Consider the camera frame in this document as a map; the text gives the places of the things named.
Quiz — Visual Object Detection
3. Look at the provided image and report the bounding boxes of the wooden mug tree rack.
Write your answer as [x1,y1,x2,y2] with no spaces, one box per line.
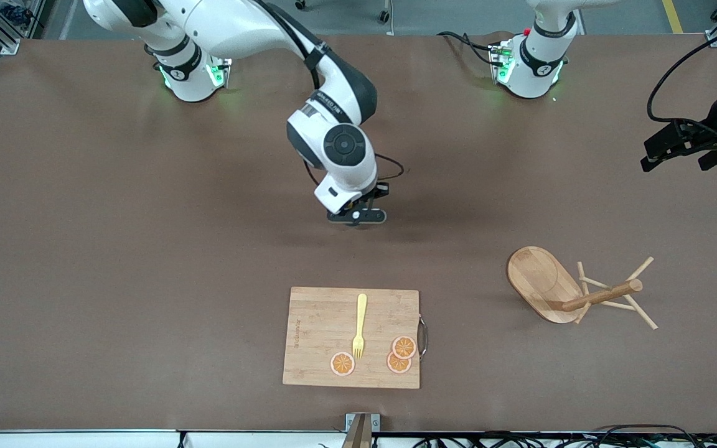
[507,246,659,330]

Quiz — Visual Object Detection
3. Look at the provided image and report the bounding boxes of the yellow plastic fork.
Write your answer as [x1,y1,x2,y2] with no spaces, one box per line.
[352,294,368,360]

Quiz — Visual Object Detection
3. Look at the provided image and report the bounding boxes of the bamboo cutting board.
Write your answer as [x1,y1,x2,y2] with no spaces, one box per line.
[283,286,428,390]

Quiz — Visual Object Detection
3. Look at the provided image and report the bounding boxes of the dark blue bundle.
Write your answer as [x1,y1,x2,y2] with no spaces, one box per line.
[0,3,32,26]

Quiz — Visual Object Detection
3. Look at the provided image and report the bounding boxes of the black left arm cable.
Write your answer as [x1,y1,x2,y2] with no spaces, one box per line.
[646,17,717,134]

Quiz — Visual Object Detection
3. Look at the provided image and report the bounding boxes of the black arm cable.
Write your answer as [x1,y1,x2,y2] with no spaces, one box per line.
[646,17,717,134]
[253,0,406,187]

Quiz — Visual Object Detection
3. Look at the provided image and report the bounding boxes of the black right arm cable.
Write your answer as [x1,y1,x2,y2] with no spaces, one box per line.
[253,0,406,187]

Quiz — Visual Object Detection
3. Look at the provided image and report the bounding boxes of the black base cable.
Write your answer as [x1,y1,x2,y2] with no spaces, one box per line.
[438,31,497,66]

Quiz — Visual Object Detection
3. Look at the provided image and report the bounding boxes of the aluminium camera mast bracket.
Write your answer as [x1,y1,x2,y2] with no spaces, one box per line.
[341,413,381,448]

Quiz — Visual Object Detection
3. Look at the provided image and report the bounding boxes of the black cable tangle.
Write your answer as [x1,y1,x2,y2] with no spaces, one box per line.
[415,434,549,448]

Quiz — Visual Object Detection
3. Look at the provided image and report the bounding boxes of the black looping cable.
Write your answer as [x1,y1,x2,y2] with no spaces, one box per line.
[592,424,705,448]

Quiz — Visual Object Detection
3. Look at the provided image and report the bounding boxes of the white edge rail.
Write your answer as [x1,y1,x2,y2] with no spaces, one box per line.
[0,429,347,448]

